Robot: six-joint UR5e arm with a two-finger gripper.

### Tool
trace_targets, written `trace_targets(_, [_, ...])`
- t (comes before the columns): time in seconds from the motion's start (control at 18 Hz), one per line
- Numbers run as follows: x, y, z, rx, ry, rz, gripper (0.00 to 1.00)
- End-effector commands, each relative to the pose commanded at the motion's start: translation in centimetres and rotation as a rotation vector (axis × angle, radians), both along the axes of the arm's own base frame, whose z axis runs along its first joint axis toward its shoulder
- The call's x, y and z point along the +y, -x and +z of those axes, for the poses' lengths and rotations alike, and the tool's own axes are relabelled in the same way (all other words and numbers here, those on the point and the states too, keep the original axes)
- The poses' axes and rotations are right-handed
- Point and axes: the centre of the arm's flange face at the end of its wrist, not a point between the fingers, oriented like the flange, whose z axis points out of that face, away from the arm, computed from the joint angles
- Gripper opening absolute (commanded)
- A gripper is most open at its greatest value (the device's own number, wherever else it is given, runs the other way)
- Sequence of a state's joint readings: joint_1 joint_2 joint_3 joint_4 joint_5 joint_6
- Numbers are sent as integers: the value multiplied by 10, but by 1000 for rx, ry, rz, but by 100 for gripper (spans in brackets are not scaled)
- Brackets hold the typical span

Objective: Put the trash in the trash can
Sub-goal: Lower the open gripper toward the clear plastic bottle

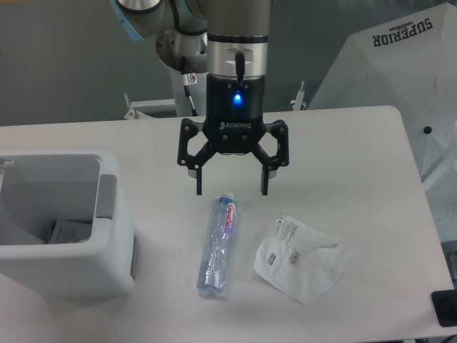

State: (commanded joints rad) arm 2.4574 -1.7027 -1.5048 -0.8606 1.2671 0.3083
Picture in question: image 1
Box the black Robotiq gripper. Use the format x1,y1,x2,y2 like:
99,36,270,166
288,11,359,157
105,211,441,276
176,73,290,197

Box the clear plastic water bottle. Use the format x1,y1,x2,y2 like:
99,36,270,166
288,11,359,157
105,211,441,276
196,192,237,295

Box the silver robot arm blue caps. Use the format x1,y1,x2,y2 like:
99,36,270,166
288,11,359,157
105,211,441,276
111,1,289,194

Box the paper trash inside can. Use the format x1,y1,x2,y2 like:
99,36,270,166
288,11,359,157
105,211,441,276
48,219,92,244

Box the white plastic trash can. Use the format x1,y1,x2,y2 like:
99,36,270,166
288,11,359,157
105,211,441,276
1,148,137,298

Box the right metal table clamp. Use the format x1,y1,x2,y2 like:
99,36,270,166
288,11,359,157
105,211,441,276
290,80,308,111

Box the metal table clamp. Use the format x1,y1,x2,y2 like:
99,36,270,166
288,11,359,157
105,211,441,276
290,80,308,111
124,93,139,120

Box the left metal table clamp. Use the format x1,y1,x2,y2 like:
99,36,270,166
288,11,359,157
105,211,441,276
124,93,139,120

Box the white plastic wrapper bag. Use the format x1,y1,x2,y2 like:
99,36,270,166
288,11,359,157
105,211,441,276
253,216,353,306

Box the white Superior umbrella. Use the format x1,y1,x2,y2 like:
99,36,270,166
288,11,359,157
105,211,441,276
307,0,457,222

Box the black device at table edge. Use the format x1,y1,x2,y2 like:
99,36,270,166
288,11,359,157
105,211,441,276
431,289,456,327

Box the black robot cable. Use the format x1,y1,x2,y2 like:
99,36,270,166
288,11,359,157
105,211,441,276
180,56,199,117

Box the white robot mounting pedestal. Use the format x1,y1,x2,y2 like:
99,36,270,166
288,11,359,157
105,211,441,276
131,69,207,119

